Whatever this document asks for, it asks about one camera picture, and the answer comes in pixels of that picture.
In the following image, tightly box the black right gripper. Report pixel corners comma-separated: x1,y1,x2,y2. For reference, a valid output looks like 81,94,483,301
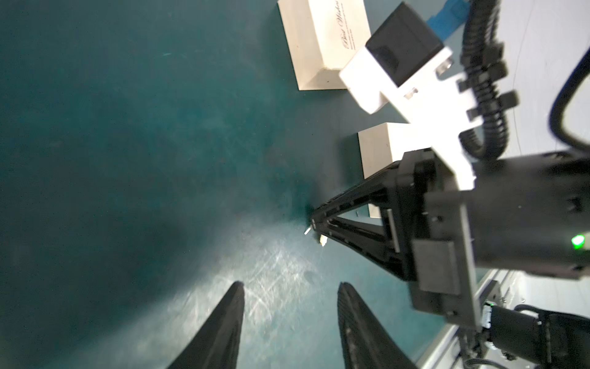
310,151,589,328

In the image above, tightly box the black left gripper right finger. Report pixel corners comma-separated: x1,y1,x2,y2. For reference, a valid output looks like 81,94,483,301
337,282,416,369

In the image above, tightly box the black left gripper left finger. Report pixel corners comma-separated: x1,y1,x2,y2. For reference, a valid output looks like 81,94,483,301
169,281,245,369

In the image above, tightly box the pearl drop earring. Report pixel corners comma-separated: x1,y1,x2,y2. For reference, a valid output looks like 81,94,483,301
304,226,328,248

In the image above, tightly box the cream drawer jewelry box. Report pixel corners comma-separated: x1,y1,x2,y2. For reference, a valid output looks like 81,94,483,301
277,0,371,91

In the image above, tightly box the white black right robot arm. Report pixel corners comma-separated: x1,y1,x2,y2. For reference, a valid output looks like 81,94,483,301
311,149,589,368

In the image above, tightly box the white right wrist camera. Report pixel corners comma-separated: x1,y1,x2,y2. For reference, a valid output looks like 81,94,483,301
338,1,485,191

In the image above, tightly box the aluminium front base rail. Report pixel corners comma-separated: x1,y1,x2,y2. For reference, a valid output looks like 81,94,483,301
416,269,519,368

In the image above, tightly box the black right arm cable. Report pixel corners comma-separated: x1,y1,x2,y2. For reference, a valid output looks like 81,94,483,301
455,0,590,162

